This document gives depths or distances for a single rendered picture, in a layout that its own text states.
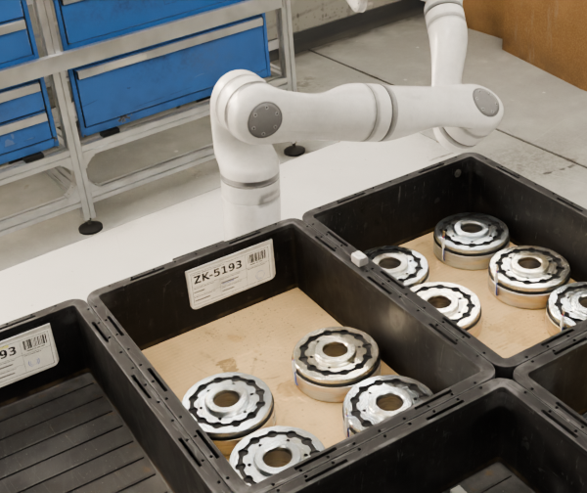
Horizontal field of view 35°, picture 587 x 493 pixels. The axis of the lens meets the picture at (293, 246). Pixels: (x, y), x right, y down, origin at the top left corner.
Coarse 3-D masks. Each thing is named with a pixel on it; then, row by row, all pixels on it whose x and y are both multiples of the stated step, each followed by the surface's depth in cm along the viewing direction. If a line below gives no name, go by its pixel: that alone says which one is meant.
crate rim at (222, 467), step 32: (288, 224) 122; (192, 256) 116; (128, 288) 113; (384, 288) 108; (416, 320) 102; (128, 352) 101; (192, 416) 92; (416, 416) 89; (352, 448) 86; (224, 480) 84; (288, 480) 83
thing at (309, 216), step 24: (432, 168) 131; (504, 168) 130; (360, 192) 127; (552, 192) 123; (312, 216) 123; (336, 240) 117; (408, 288) 107; (432, 312) 103; (552, 336) 98; (504, 360) 95
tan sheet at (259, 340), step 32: (224, 320) 122; (256, 320) 121; (288, 320) 121; (320, 320) 120; (160, 352) 117; (192, 352) 116; (224, 352) 116; (256, 352) 115; (288, 352) 115; (192, 384) 111; (288, 384) 110; (288, 416) 105; (320, 416) 105
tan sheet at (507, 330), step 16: (416, 240) 135; (432, 240) 134; (432, 256) 131; (432, 272) 127; (448, 272) 127; (464, 272) 127; (480, 272) 126; (480, 288) 123; (480, 304) 120; (496, 304) 120; (496, 320) 117; (512, 320) 117; (528, 320) 117; (544, 320) 117; (480, 336) 115; (496, 336) 114; (512, 336) 114; (528, 336) 114; (544, 336) 114; (496, 352) 112; (512, 352) 112
